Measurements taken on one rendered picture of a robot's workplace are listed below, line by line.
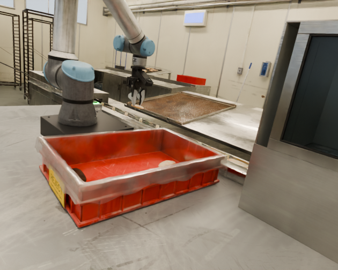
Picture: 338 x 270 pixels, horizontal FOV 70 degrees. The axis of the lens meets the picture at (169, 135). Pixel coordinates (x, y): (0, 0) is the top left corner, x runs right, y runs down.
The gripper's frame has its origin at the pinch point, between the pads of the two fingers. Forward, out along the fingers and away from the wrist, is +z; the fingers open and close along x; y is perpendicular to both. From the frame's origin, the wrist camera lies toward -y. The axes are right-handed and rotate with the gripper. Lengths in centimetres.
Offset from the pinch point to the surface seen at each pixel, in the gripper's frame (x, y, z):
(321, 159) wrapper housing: 24, -96, -8
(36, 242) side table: 70, -65, 12
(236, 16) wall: -371, 192, -133
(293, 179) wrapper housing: 23, -92, -1
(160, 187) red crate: 42, -67, 8
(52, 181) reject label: 62, -50, 9
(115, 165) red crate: 40, -43, 12
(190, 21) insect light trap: -361, 306, -124
